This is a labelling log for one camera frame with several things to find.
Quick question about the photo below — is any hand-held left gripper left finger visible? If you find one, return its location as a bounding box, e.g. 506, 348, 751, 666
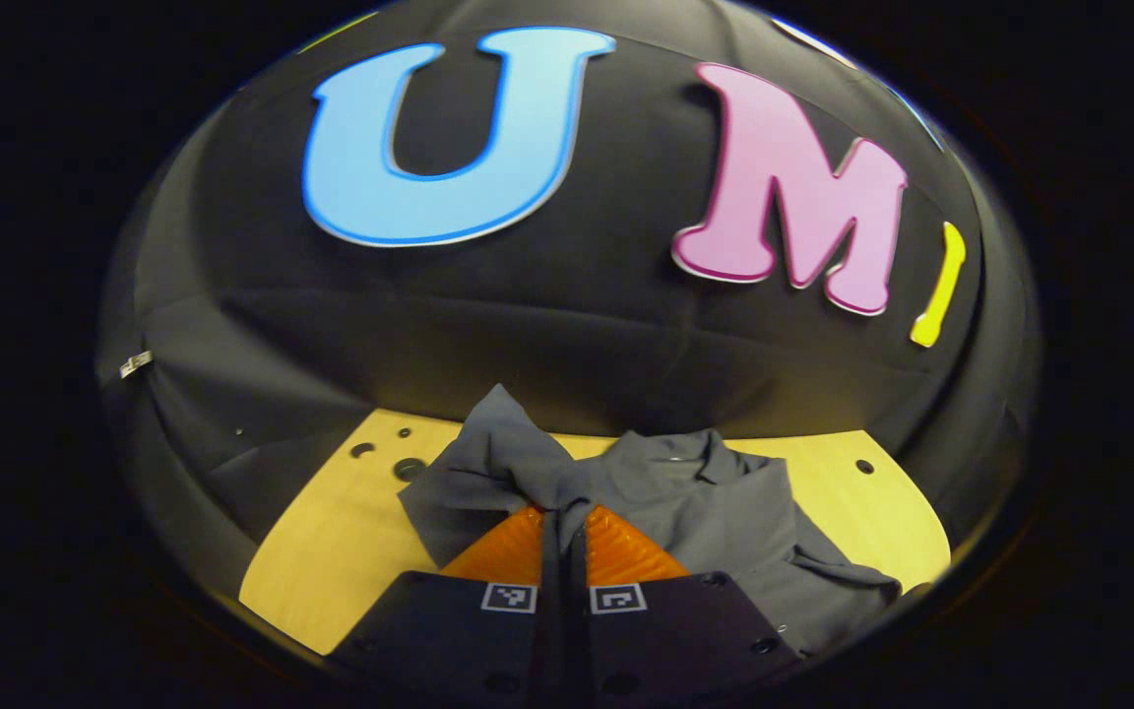
329, 505, 565, 708

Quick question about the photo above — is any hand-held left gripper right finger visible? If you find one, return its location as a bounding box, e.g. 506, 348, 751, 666
567, 505, 806, 708

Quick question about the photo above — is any grey long-sleeved shirt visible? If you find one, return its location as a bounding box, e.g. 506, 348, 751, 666
397, 384, 904, 657

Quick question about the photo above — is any black backdrop cloth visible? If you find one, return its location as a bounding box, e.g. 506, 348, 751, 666
94, 0, 1042, 592

